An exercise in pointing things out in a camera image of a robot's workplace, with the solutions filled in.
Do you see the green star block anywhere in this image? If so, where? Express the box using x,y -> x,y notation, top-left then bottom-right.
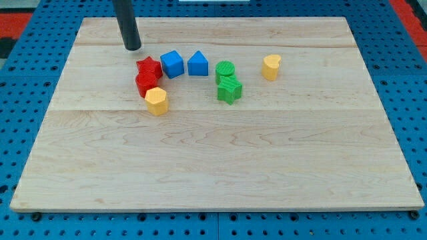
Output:
217,75 -> 243,105

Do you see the blue cube block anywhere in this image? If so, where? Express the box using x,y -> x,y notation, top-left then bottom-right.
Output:
160,51 -> 184,79

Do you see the red star block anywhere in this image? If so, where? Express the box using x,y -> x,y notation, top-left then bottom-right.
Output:
136,57 -> 163,79

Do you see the green cylinder block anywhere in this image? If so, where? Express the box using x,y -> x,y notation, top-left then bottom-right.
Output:
215,61 -> 235,85

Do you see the blue triangular prism block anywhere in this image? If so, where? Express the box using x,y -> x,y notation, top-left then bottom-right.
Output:
187,51 -> 209,76

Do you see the yellow heptagon block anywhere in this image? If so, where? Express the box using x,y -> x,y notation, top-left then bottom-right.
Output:
145,87 -> 169,116

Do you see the yellow heart block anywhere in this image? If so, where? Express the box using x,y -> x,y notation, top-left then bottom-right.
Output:
261,54 -> 282,81

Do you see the red cylinder block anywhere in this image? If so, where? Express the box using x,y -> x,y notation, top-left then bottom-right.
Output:
135,72 -> 158,98

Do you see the light wooden board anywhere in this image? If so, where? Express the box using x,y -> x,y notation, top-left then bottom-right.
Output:
10,17 -> 424,213

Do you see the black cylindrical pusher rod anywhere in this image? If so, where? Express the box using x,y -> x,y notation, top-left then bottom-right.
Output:
112,0 -> 142,51

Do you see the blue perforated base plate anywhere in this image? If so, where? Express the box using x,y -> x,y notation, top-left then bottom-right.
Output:
1,0 -> 426,239

